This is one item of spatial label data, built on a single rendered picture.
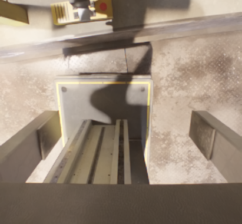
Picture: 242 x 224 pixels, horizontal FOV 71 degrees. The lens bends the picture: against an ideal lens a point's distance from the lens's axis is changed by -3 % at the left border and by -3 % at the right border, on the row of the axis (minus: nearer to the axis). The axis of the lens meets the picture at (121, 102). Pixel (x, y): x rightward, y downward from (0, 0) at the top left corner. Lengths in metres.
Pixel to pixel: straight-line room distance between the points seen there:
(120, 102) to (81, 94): 0.28
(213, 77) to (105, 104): 0.98
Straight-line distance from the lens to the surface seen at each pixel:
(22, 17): 0.86
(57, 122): 0.17
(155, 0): 0.83
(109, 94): 1.22
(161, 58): 1.54
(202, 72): 1.67
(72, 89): 1.26
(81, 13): 0.57
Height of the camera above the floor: 1.50
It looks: 73 degrees down
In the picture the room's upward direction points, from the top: 178 degrees counter-clockwise
